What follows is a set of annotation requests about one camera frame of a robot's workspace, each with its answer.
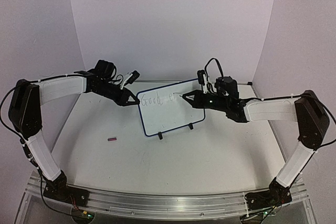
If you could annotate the blue framed small whiteboard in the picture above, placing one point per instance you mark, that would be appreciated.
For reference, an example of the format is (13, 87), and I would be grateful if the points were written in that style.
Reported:
(160, 110)

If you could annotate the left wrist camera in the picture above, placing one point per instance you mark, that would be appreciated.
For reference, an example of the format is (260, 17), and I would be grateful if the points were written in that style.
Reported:
(129, 78)

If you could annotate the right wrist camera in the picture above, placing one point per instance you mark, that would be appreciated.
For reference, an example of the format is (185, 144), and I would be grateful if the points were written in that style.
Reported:
(204, 82)

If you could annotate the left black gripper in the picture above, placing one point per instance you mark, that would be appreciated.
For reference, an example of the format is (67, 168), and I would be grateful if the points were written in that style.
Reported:
(122, 100)

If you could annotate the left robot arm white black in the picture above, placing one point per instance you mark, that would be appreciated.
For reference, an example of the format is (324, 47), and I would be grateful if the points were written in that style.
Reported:
(25, 115)

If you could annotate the black wire whiteboard stand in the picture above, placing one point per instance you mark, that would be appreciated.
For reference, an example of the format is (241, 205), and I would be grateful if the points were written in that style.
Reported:
(190, 126)

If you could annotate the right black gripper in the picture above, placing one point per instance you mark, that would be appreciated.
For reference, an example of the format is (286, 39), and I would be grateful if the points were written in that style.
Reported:
(197, 99)

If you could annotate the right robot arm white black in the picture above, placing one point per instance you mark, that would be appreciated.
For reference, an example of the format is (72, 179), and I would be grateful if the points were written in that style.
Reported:
(311, 117)

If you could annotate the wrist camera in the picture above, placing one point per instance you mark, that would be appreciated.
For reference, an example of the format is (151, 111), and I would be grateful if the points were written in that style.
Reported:
(204, 82)
(129, 78)

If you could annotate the aluminium front rail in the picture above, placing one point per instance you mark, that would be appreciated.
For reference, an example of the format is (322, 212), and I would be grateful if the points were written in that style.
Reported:
(95, 205)

